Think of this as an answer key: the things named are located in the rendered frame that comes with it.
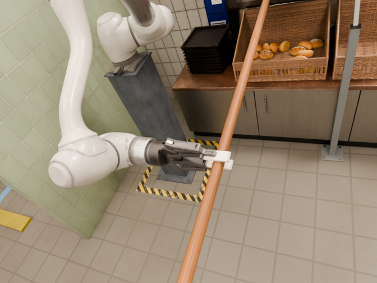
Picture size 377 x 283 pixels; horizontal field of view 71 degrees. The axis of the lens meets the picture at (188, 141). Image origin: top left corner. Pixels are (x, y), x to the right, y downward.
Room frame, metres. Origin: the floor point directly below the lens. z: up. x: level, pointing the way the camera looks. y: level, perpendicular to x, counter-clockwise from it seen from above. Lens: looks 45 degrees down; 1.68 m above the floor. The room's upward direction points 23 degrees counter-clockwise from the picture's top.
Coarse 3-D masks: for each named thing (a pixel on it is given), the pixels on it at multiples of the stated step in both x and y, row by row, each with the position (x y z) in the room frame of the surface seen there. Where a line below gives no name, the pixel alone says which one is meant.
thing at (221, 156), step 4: (220, 152) 0.44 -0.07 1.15; (224, 152) 0.44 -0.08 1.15; (228, 152) 0.43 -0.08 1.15; (204, 156) 0.45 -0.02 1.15; (216, 156) 0.44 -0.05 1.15; (220, 156) 0.43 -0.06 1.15; (224, 156) 0.42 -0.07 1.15; (228, 156) 0.42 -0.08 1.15; (208, 160) 0.44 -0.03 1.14; (212, 160) 0.43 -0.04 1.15; (216, 160) 0.43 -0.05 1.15; (220, 160) 0.42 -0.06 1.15; (224, 160) 0.41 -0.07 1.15; (228, 160) 0.41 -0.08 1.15
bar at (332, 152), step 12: (360, 24) 0.99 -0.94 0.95; (348, 36) 1.01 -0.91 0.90; (348, 48) 0.99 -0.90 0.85; (348, 60) 0.98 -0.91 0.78; (348, 72) 0.97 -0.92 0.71; (348, 84) 0.97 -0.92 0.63; (336, 108) 1.01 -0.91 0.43; (336, 120) 0.98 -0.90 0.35; (336, 132) 0.98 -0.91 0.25; (336, 144) 0.97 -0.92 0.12; (324, 156) 0.98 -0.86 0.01; (336, 156) 0.95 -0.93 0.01
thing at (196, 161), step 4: (172, 160) 0.51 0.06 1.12; (184, 160) 0.50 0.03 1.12; (188, 160) 0.49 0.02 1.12; (192, 160) 0.49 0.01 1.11; (196, 160) 0.48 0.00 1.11; (200, 160) 0.48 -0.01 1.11; (204, 160) 0.48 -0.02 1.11; (180, 164) 0.49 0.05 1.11; (184, 164) 0.49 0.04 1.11; (188, 164) 0.48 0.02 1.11; (192, 164) 0.48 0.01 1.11; (196, 164) 0.47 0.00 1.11; (200, 164) 0.47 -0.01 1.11
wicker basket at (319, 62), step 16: (320, 0) 1.53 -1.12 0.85; (256, 16) 1.76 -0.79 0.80; (272, 16) 1.69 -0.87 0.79; (288, 16) 1.62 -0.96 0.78; (304, 16) 1.57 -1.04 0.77; (320, 16) 1.51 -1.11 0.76; (240, 32) 1.65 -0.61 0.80; (272, 32) 1.67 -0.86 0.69; (288, 32) 1.60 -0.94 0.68; (304, 32) 1.54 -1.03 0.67; (320, 32) 1.48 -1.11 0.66; (240, 48) 1.61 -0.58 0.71; (288, 48) 1.56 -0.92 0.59; (320, 48) 1.41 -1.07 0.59; (240, 64) 1.41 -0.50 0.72; (256, 64) 1.35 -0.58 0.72; (272, 64) 1.30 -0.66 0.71; (288, 64) 1.24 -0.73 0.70; (304, 64) 1.19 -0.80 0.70; (320, 64) 1.14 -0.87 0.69; (256, 80) 1.36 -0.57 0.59; (272, 80) 1.30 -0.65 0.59; (288, 80) 1.24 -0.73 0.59
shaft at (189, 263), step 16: (256, 32) 0.90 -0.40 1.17; (240, 80) 0.68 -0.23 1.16; (240, 96) 0.62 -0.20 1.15; (224, 128) 0.52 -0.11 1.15; (224, 144) 0.47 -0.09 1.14; (208, 192) 0.35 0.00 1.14; (208, 208) 0.32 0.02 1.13; (192, 240) 0.26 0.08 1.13; (192, 256) 0.23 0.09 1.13; (192, 272) 0.20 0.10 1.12
